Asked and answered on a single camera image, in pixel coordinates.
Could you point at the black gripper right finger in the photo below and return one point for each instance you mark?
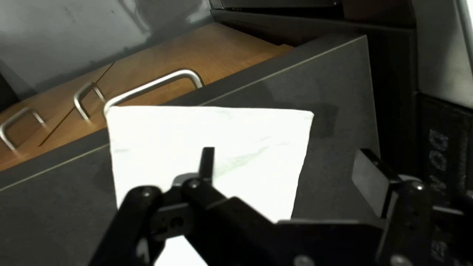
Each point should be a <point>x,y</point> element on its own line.
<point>376,181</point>

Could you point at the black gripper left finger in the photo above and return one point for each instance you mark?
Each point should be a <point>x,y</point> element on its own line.
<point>207,165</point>

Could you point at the white paper towel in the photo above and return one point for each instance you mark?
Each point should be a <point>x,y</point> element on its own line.
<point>169,217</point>

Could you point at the wooden lower cabinet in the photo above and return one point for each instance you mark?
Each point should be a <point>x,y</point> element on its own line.
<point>73,110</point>

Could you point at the metal drawer handle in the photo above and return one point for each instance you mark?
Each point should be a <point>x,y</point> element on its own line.
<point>185,73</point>

